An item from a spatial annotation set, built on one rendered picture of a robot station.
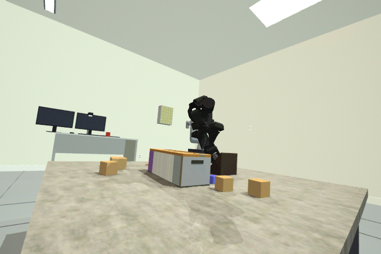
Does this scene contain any blue block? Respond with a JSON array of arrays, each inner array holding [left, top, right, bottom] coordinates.
[[210, 175, 216, 184]]

